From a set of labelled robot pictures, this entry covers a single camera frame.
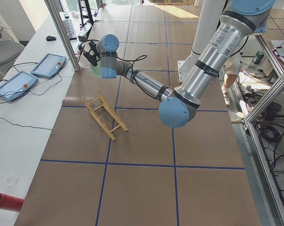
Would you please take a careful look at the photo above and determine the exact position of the pale green plate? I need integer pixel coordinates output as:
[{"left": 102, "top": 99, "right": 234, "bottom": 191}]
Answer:
[{"left": 90, "top": 60, "right": 102, "bottom": 78}]

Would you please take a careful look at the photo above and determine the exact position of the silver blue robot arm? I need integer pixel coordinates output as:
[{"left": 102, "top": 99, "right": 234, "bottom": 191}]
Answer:
[{"left": 96, "top": 0, "right": 275, "bottom": 128}]

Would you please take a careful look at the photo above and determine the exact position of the wooden plate rack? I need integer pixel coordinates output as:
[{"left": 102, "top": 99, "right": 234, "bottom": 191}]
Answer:
[{"left": 82, "top": 88, "right": 128, "bottom": 140}]

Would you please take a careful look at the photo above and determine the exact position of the far blue teach pendant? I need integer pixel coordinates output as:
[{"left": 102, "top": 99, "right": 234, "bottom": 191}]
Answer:
[{"left": 31, "top": 53, "right": 67, "bottom": 78}]

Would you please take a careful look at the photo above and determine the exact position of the blue teach pendant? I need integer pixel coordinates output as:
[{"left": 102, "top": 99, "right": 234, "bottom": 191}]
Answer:
[
  {"left": 31, "top": 53, "right": 67, "bottom": 78},
  {"left": 0, "top": 71, "right": 38, "bottom": 101}
]

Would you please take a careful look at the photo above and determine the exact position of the black keyboard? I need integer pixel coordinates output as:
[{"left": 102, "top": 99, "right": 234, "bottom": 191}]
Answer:
[{"left": 62, "top": 19, "right": 77, "bottom": 40}]

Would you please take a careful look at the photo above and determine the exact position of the black computer mouse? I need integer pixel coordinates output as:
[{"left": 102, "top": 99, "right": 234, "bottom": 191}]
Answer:
[{"left": 46, "top": 35, "right": 56, "bottom": 41}]

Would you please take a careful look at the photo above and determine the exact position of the near blue teach pendant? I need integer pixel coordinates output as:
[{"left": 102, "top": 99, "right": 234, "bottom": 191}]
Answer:
[{"left": 0, "top": 71, "right": 38, "bottom": 101}]

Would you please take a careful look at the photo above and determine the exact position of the green can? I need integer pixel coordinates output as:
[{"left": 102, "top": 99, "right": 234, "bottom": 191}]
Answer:
[{"left": 252, "top": 50, "right": 265, "bottom": 65}]

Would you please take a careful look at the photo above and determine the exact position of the grey office chair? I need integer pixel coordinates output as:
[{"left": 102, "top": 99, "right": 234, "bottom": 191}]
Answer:
[{"left": 0, "top": 40, "right": 25, "bottom": 77}]

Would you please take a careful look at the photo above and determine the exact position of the red cylinder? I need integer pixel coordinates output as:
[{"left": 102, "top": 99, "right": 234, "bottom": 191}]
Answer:
[{"left": 0, "top": 193, "right": 24, "bottom": 212}]

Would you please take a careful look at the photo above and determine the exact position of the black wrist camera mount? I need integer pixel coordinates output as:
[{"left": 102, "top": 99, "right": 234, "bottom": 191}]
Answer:
[{"left": 83, "top": 40, "right": 100, "bottom": 67}]

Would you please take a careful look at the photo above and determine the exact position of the black camera cable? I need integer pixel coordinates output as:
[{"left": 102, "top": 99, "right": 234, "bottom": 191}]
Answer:
[{"left": 79, "top": 39, "right": 148, "bottom": 85}]

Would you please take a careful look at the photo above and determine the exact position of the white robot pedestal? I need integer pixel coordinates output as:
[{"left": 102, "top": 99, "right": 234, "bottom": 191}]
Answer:
[{"left": 177, "top": 0, "right": 228, "bottom": 82}]

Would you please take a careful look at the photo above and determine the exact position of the aluminium frame rack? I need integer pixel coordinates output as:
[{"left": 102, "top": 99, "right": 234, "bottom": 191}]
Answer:
[{"left": 234, "top": 30, "right": 284, "bottom": 226}]

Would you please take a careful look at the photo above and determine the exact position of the aluminium frame post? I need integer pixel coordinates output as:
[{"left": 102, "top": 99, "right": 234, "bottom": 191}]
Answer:
[{"left": 44, "top": 0, "right": 80, "bottom": 72}]

